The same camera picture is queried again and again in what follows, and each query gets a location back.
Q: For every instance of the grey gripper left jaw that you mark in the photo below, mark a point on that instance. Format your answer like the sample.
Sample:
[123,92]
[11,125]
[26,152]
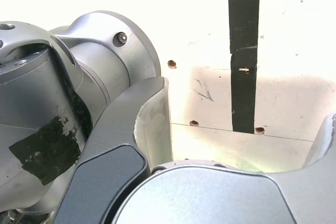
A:
[110,155]

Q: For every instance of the black tape strip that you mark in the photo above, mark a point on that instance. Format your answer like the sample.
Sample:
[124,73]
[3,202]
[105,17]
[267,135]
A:
[244,24]

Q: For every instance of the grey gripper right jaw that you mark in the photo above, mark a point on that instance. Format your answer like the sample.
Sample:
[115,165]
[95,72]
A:
[210,197]

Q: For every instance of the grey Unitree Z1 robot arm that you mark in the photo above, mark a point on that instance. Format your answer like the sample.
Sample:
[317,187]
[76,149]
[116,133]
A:
[105,64]

